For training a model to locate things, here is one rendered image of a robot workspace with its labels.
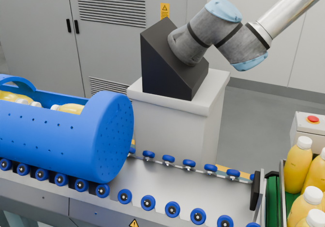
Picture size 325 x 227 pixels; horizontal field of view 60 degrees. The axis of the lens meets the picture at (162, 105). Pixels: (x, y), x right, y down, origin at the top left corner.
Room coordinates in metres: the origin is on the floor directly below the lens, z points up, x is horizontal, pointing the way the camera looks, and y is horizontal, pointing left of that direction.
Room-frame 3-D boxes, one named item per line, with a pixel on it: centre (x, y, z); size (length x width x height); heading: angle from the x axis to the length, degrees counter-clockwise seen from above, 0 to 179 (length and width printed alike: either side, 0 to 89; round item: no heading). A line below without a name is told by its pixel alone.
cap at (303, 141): (0.69, -0.44, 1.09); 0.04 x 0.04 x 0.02
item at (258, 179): (0.57, -0.27, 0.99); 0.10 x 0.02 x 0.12; 162
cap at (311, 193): (0.48, -0.37, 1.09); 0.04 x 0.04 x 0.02
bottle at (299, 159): (0.69, -0.44, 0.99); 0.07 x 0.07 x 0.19
